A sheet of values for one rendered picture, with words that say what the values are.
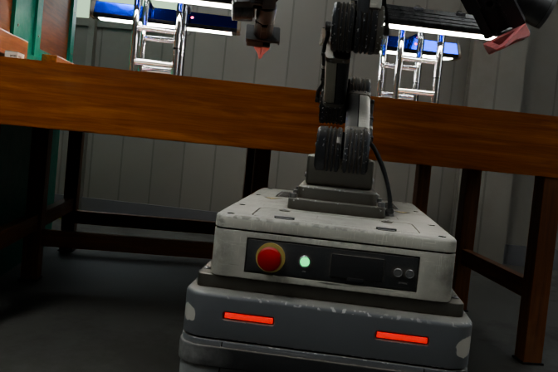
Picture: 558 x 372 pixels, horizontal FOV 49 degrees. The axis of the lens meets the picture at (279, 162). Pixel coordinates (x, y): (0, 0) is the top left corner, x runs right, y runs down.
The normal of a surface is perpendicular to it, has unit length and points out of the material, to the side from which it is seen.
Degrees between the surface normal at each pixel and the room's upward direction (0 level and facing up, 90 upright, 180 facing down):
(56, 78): 90
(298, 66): 90
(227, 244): 90
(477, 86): 90
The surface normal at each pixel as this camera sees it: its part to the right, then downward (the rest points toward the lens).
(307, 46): -0.10, 0.03
